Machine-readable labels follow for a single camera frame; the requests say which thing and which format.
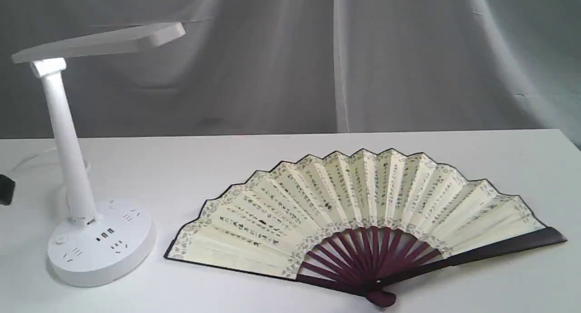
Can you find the white desk lamp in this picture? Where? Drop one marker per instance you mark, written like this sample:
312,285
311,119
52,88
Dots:
99,242

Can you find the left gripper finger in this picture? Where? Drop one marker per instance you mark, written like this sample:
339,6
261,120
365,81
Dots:
7,189

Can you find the folding paper fan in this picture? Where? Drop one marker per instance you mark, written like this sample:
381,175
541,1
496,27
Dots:
358,224

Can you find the grey backdrop curtain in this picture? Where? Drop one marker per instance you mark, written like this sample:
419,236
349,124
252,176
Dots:
303,66

